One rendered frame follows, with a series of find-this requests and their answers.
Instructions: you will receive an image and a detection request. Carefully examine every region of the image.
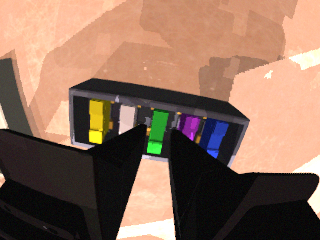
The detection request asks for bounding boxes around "dark grey fuse block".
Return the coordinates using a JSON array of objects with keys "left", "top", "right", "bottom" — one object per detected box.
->
[{"left": 68, "top": 77, "right": 251, "bottom": 168}]

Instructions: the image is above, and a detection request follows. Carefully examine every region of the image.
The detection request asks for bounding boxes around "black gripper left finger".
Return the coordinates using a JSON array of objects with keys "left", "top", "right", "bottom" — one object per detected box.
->
[{"left": 0, "top": 124, "right": 147, "bottom": 240}]

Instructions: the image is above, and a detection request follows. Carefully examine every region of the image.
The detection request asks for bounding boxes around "green fuse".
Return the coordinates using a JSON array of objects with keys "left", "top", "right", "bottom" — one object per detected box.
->
[{"left": 147, "top": 108, "right": 168, "bottom": 153}]

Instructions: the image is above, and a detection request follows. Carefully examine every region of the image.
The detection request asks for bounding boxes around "purple fuse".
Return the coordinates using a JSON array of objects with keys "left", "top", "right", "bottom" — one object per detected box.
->
[{"left": 177, "top": 113, "right": 200, "bottom": 140}]

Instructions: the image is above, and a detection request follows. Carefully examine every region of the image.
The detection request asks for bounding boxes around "white fuse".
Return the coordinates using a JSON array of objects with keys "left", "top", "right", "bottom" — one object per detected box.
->
[{"left": 119, "top": 103, "right": 139, "bottom": 133}]

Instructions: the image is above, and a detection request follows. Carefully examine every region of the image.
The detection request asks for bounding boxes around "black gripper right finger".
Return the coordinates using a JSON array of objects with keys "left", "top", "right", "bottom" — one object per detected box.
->
[{"left": 168, "top": 129, "right": 320, "bottom": 240}]

